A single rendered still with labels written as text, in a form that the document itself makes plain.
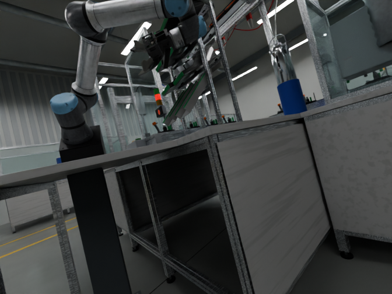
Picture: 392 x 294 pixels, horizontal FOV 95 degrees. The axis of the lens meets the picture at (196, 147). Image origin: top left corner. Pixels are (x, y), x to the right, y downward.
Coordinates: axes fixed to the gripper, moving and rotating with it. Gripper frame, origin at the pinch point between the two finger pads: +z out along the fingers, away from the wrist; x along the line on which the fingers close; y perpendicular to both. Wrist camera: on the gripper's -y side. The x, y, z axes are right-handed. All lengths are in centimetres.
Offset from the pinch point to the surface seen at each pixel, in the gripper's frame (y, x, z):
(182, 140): -4.4, 42.1, -7.7
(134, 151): 2.5, 40.8, 10.6
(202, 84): -21.4, 11.0, -26.2
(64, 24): -255, -477, 220
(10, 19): -238, -567, 362
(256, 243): -8, 88, -19
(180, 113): -27.5, 18.3, -8.4
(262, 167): -14, 64, -34
